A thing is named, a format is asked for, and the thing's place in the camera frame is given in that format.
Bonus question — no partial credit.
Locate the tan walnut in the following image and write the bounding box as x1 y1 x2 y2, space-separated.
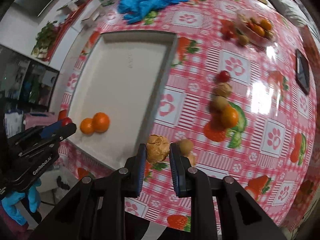
215 82 233 98
146 134 170 164

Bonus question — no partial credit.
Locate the red cherry tomato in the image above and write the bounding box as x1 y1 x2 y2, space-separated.
61 117 72 126
216 70 231 83

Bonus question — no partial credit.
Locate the large orange mandarin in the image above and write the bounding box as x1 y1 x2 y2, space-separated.
92 112 110 133

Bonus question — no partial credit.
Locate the small orange mandarin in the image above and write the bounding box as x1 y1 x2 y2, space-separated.
80 118 94 135

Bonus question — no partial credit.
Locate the orange persimmon tomato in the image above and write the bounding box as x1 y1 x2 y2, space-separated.
221 105 239 128

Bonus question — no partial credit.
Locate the blue gloved left hand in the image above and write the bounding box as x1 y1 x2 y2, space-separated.
0 178 42 227

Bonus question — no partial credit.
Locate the pink plastic stool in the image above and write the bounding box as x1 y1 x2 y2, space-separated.
23 112 58 129

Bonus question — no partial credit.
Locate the pink strawberry tablecloth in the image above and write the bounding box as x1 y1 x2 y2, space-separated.
61 0 316 225

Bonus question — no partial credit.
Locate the white grey-rimmed tray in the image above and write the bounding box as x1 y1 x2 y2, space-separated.
68 30 177 170

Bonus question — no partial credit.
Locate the potted green plant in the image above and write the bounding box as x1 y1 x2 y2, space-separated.
31 21 59 59

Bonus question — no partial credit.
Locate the cherry tomato by bowl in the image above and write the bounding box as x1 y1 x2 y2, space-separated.
221 29 234 40

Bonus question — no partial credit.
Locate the longan by bowl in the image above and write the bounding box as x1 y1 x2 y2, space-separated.
238 34 250 47

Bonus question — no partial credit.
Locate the black smartphone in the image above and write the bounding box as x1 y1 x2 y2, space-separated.
296 49 310 95

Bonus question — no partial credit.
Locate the clear glass fruit bowl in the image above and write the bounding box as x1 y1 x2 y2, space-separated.
235 9 278 48

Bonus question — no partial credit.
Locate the grey white bedding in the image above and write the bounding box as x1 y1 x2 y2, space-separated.
270 0 310 27

